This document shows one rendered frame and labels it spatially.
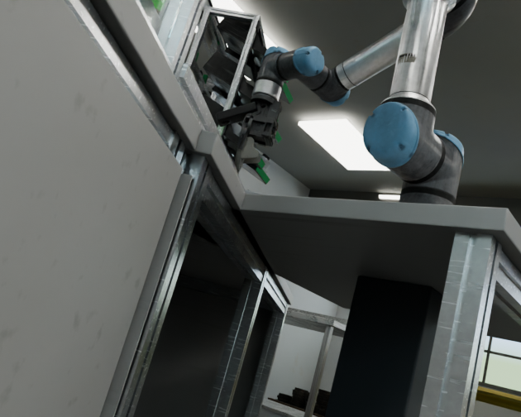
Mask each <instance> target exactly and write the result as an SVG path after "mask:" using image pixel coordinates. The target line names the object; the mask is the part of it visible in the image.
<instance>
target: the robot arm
mask: <svg viewBox="0 0 521 417"><path fill-rule="evenodd" d="M402 1H403V5H404V7H405V8H406V9H407V12H406V16H405V20H404V24H403V25H401V26H399V27H397V28H396V29H394V30H393V31H391V32H390V33H388V34H387V35H385V36H383V37H381V38H380V39H379V40H378V41H375V42H374V43H372V44H371V45H369V46H367V47H366V48H365V49H363V50H361V51H359V52H358V53H356V54H355V55H353V56H352V57H350V58H349V59H347V60H345V61H343V62H342V63H341V64H339V65H337V66H336V67H334V68H333V69H329V68H328V67H327V66H325V65H324V57H323V55H322V52H321V51H320V50H319V48H317V47H316V46H308V47H300V48H298V49H297V50H292V51H288V50H286V49H285V48H283V47H280V46H278V47H276V46H271V47H269V48H268V49H267V50H266V52H265V55H264V57H263V59H262V61H261V66H260V70H259V74H258V76H257V79H256V83H255V86H254V89H253V92H252V97H251V103H248V104H245V105H242V106H239V107H236V108H231V109H228V110H225V111H222V112H219V113H216V118H217V122H218V124H219V126H220V127H224V126H226V125H230V124H233V123H236V122H240V121H243V123H242V126H241V132H240V136H239V139H238V143H237V153H236V160H235V164H236V168H237V171H240V169H241V168H242V166H243V164H255V163H259V162H260V161H261V157H260V156H259V151H258V150H257V149H256V144H255V143H258V145H260V146H273V143H274V140H275V135H276V133H277V129H278V127H277V126H278V123H277V120H278V117H279V114H280V113H281V111H282V107H281V102H279V98H280V94H281V90H282V88H283V85H284V81H290V80H293V79H297V80H298V81H300V82H301V83H302V84H304V85H305V86H306V87H307V88H309V89H310V90H312V91H313V92H314V93H315V94H316V95H317V96H319V97H320V99H321V100H322V101H324V102H326V103H328V104H330V105H331V106H333V107H337V106H340V105H342V104H344V103H345V101H346V100H347V99H348V98H349V95H350V89H353V88H355V87H356V86H357V85H359V84H361V83H363V82H364V81H366V80H368V79H369V78H371V77H373V76H374V75H376V74H378V73H379V72H381V71H382V70H385V69H387V68H388V67H390V66H391V65H393V64H395V63H396V66H395V70H394V77H393V81H392V85H391V90H390V96H389V97H388V98H387V99H385V100H384V101H382V102H381V104H380V106H379V107H377V108H376V109H375V110H374V111H373V114H372V116H369V117H368V118H367V120H366V124H365V126H364V130H363V142H364V145H365V147H366V149H367V151H368V152H369V153H370V154H371V155H372V156H373V158H374V159H375V160H376V161H377V162H378V163H379V164H381V165H382V166H385V167H386V168H387V169H389V170H390V171H392V172H393V173H394V174H396V175H397V176H398V177H399V178H400V179H402V180H403V185H402V189H401V194H400V197H399V202H400V203H416V204H445V205H455V202H456V194H457V190H458V185H459V180H460V176H461V169H462V167H463V164H464V157H463V156H464V148H463V145H462V144H461V142H460V141H459V140H458V139H457V138H456V137H454V136H453V135H451V134H449V133H448V134H445V132H443V131H439V130H433V129H434V123H435V118H436V113H437V112H436V108H435V107H434V106H433V105H432V104H431V98H432V94H433V85H434V80H435V76H436V71H437V63H438V58H439V53H440V49H441V44H442V40H444V39H446V38H447V37H449V36H450V35H451V34H453V33H454V32H455V31H457V30H458V29H459V28H460V27H461V26H462V25H463V24H464V23H465V22H466V20H467V19H468V18H469V16H470V15H471V14H472V12H473V10H474V8H475V6H476V2H477V0H402ZM276 123H277V124H276ZM254 142H255V143H254Z"/></svg>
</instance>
